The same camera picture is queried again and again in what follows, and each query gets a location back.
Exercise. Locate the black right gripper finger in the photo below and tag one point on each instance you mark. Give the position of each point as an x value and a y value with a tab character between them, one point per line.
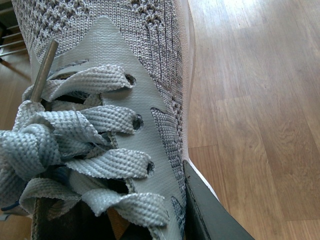
206	218

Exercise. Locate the grey knit sneaker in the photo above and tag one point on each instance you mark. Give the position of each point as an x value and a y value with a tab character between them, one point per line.
107	139

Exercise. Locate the black metal shoe rack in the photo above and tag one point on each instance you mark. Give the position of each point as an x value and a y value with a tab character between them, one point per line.
13	51

